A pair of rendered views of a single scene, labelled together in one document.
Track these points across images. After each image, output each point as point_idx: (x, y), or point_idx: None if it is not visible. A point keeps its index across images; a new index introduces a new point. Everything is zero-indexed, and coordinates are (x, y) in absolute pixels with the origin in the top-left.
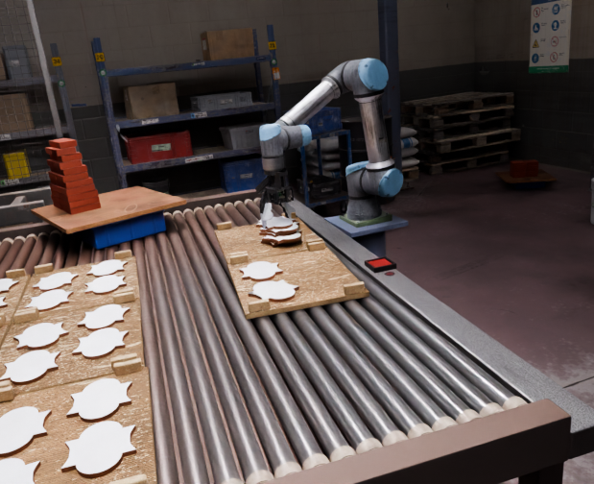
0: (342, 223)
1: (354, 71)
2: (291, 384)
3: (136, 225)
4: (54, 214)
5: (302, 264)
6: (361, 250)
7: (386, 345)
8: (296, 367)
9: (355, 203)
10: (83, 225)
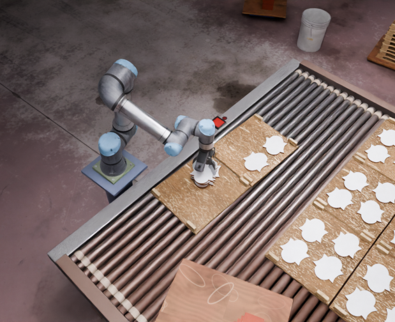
0: (125, 178)
1: (130, 75)
2: (323, 118)
3: None
4: None
5: (236, 149)
6: (196, 138)
7: (285, 103)
8: (317, 118)
9: (122, 160)
10: (277, 294)
